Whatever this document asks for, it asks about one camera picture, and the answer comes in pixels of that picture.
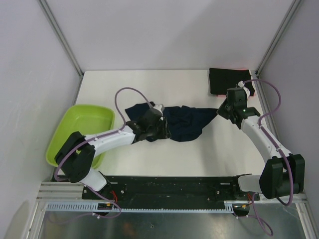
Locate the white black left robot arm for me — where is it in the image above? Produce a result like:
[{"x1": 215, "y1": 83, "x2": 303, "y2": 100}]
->
[{"x1": 55, "y1": 105, "x2": 169, "y2": 199}]

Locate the aluminium front frame rail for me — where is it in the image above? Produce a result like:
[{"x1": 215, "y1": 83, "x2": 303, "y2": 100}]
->
[{"x1": 36, "y1": 182, "x2": 84, "y2": 202}]

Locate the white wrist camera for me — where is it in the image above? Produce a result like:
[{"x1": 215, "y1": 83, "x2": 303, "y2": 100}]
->
[
  {"x1": 237, "y1": 81, "x2": 250, "y2": 97},
  {"x1": 150, "y1": 102, "x2": 164, "y2": 116}
]

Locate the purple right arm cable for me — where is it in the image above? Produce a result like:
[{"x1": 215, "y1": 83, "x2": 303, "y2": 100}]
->
[{"x1": 240, "y1": 79, "x2": 296, "y2": 237}]

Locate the folded black t shirt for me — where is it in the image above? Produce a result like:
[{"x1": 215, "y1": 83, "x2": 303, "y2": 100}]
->
[{"x1": 208, "y1": 68, "x2": 251, "y2": 96}]

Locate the left aluminium frame post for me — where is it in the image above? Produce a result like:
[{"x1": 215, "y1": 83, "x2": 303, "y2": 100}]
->
[{"x1": 37, "y1": 0, "x2": 84, "y2": 79}]

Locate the aluminium frame post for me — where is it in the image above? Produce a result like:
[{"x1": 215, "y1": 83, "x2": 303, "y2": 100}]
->
[
  {"x1": 256, "y1": 0, "x2": 303, "y2": 75},
  {"x1": 37, "y1": 0, "x2": 84, "y2": 79}
]

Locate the right aluminium frame post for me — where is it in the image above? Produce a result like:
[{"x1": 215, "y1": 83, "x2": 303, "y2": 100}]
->
[{"x1": 256, "y1": 0, "x2": 303, "y2": 75}]

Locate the grey slotted cable duct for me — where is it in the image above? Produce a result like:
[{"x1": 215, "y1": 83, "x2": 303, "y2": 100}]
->
[{"x1": 45, "y1": 202, "x2": 234, "y2": 214}]

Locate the navy blue t shirt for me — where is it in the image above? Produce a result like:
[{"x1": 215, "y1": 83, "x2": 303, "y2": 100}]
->
[{"x1": 124, "y1": 102, "x2": 218, "y2": 143}]

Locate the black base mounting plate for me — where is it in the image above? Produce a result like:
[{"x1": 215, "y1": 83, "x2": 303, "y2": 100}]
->
[{"x1": 82, "y1": 176, "x2": 253, "y2": 202}]

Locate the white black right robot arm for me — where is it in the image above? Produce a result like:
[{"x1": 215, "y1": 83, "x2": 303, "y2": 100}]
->
[{"x1": 217, "y1": 87, "x2": 305, "y2": 202}]

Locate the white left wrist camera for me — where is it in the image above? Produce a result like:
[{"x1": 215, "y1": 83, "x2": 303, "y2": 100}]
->
[{"x1": 150, "y1": 102, "x2": 164, "y2": 116}]

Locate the green plastic bin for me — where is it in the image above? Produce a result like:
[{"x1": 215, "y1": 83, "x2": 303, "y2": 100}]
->
[{"x1": 46, "y1": 105, "x2": 115, "y2": 167}]

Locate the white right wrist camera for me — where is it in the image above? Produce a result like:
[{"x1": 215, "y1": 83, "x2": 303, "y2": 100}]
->
[{"x1": 237, "y1": 81, "x2": 250, "y2": 97}]

